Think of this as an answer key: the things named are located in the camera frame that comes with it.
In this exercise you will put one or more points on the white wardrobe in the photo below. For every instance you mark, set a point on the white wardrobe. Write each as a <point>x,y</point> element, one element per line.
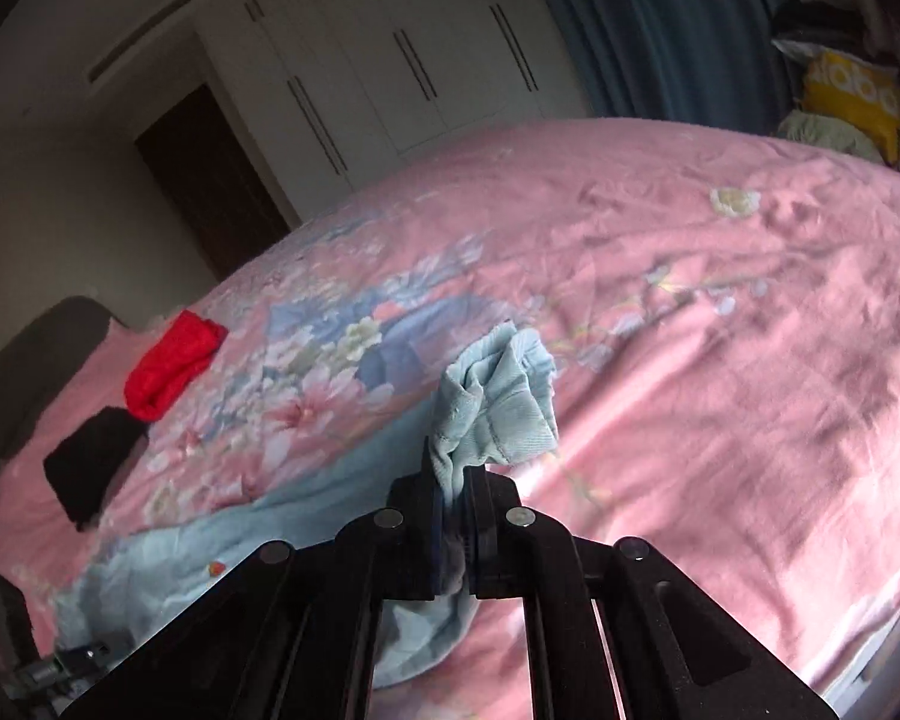
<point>390,52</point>

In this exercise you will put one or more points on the blue curtain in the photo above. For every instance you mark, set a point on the blue curtain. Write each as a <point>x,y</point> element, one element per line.
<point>645,22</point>

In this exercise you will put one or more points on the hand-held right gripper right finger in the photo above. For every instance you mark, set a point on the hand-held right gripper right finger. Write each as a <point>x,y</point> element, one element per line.
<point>487,517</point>

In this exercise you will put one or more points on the pink floral bed sheet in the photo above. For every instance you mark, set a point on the pink floral bed sheet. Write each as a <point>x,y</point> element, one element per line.
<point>645,360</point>

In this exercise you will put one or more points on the red folded garment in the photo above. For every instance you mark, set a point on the red folded garment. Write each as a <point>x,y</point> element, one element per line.
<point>171,366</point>

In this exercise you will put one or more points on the yellow printed bag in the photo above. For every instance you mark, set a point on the yellow printed bag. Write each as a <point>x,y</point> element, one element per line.
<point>855,101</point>

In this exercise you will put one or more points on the dark wooden door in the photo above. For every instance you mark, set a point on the dark wooden door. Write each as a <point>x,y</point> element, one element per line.
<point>210,180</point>

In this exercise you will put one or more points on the light blue pants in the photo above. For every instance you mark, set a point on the light blue pants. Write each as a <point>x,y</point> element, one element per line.
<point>495,390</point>

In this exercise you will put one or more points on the grey bed headboard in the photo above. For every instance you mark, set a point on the grey bed headboard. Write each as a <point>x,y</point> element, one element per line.
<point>22,375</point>

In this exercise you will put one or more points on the pale green cushion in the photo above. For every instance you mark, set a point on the pale green cushion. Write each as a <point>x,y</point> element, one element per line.
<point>825,133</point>

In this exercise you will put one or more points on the black folded garment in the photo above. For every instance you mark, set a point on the black folded garment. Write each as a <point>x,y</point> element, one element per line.
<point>94,461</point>

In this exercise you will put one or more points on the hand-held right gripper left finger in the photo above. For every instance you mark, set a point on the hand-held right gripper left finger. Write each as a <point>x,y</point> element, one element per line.
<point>412,525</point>

